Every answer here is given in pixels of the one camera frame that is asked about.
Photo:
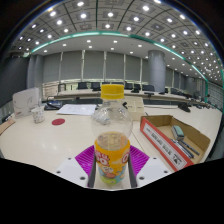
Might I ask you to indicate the white printed paper sheet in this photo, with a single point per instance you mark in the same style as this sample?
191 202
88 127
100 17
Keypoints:
76 109

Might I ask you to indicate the long curved conference desk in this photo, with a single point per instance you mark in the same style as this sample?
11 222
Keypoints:
156 96

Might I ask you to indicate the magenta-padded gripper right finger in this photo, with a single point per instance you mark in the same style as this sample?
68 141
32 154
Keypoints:
150 168

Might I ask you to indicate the white dotted cup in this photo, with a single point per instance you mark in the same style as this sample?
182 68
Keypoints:
38 115

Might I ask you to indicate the yellow-capped orange-label drink bottle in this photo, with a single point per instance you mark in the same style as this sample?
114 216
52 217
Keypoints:
112 156

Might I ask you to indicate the flat round red coaster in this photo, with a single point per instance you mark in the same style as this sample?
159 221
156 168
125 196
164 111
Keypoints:
58 122

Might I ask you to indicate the white open cardboard box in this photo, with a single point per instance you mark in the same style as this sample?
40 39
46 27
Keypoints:
137 106

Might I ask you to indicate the black pen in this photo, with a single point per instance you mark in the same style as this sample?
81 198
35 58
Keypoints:
190 148

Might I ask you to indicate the grey pen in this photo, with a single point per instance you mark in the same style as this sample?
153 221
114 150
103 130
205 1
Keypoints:
182 148

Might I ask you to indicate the white copy paper package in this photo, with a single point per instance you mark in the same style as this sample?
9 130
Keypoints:
25 101

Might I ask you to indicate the black office chairs group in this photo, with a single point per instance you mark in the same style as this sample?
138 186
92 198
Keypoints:
95 85

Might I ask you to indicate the ceiling lights group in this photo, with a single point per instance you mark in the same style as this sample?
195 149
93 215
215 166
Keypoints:
110 15

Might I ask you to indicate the red-edged open cardboard box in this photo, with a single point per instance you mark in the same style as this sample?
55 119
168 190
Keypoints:
160 141

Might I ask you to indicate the grey whiteboard eraser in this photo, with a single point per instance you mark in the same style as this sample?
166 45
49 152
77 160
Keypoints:
178 132

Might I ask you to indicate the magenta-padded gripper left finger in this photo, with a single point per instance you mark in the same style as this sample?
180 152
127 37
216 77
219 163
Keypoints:
71 168

